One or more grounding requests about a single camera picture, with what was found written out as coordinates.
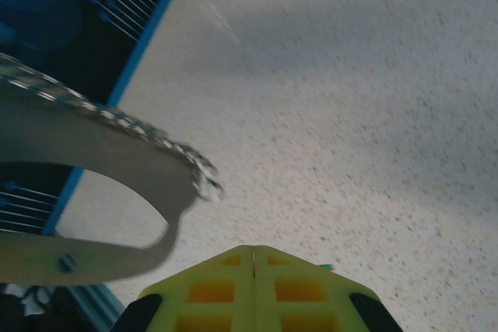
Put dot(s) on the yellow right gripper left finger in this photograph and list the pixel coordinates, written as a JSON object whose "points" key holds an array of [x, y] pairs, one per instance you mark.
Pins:
{"points": [[210, 297]]}

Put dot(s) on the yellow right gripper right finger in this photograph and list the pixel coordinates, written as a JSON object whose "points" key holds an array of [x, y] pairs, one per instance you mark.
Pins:
{"points": [[299, 297]]}

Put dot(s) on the metal key holder with rings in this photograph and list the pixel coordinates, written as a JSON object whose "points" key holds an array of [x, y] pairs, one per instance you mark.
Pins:
{"points": [[116, 141]]}

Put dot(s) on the aluminium side rail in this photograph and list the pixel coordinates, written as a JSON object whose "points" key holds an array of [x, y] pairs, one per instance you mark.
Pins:
{"points": [[97, 308]]}

